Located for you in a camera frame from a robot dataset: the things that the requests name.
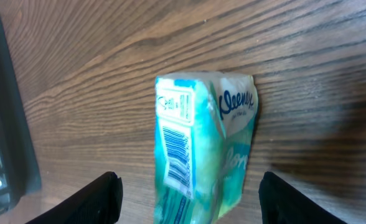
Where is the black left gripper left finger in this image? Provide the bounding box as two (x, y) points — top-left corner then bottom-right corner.
(27, 171), (123, 224)

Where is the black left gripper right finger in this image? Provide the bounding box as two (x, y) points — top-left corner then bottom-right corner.
(258, 172), (345, 224)

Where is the teal Kleenex tissue pack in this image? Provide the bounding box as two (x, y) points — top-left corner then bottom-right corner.
(154, 71), (259, 224)

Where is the grey plastic mesh basket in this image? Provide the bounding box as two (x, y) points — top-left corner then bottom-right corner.
(0, 16), (42, 215)

